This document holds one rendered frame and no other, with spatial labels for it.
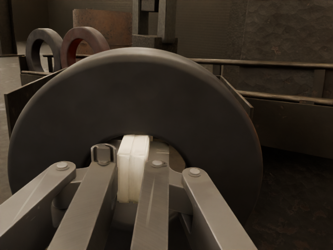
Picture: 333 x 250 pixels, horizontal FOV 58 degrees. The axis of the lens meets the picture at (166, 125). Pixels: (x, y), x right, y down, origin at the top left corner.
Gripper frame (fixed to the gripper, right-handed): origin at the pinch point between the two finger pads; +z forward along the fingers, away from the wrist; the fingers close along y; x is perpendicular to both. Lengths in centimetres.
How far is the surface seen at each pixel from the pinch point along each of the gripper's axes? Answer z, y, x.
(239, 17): 308, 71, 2
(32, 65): 79, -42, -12
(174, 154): 25.9, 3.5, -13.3
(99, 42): 62, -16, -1
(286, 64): 41.2, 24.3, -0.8
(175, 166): 21.5, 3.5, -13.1
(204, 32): 731, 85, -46
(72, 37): 68, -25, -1
